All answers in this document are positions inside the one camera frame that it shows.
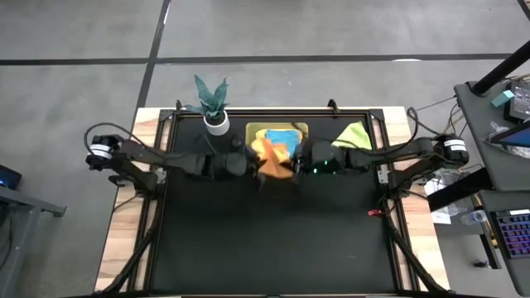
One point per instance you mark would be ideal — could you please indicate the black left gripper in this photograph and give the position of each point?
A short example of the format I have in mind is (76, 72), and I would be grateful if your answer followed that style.
(234, 163)

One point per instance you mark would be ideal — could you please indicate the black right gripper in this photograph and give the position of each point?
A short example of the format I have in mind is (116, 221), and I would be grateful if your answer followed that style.
(321, 159)

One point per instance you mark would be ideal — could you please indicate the green microfiber towel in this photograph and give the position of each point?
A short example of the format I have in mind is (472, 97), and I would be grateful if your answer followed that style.
(354, 138)

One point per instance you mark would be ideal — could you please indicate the blue microfiber towel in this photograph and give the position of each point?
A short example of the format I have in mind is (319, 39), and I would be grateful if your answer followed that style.
(285, 140)

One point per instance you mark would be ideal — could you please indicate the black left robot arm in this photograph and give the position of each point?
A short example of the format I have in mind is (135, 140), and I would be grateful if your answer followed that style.
(165, 159)

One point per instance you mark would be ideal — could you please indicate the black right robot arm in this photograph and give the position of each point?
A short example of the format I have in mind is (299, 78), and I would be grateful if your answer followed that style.
(406, 155)

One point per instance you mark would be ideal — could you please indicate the yellow translucent plastic bin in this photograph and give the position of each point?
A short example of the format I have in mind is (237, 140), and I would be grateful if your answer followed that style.
(250, 130)

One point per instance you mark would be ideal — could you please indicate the snake plant in white pot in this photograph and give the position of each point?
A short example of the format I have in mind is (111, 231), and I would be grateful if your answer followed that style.
(217, 124)

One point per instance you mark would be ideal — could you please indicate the small red clip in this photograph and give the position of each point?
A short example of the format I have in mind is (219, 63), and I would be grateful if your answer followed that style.
(374, 212)

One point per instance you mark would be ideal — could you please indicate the clear plastic bag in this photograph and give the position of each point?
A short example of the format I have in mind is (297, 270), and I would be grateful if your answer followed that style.
(437, 188)

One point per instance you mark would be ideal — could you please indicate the white paper sheet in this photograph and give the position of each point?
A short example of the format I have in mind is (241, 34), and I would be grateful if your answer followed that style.
(441, 218)

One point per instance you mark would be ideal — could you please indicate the black desk crossbar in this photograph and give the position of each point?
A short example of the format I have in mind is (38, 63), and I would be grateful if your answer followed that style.
(455, 191)

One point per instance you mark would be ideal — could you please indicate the clear plastic bottle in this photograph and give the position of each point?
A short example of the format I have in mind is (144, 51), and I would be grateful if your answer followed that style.
(476, 217)

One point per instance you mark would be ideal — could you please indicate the grey desk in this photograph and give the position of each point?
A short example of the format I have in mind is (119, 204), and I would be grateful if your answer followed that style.
(521, 277)
(484, 124)

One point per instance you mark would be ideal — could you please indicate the small black caster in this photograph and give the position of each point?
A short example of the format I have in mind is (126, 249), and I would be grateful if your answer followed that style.
(480, 263)

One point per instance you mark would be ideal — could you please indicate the small teal box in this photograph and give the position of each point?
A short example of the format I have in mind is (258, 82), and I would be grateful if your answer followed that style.
(503, 98)

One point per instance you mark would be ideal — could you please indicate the tablet with blue screen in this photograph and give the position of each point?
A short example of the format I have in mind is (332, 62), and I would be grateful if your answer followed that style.
(517, 136)

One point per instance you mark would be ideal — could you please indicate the black round pole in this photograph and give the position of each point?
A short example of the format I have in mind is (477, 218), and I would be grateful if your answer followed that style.
(501, 70)

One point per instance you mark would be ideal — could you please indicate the black screen device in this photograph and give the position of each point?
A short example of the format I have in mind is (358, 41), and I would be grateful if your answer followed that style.
(519, 103)

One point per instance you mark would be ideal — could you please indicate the backlit keyboard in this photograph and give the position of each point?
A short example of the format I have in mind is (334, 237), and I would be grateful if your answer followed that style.
(515, 236)

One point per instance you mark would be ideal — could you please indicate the blue-lit black device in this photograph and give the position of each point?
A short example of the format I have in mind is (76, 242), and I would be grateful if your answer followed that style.
(8, 178)

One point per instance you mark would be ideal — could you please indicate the grey cart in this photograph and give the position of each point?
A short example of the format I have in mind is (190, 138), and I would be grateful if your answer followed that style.
(16, 248)

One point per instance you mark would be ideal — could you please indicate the black frame clamp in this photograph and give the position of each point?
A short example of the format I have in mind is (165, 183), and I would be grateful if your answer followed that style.
(333, 106)
(179, 105)

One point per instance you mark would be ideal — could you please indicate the black metal table frame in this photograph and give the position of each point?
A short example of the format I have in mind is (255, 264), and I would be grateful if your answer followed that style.
(377, 116)

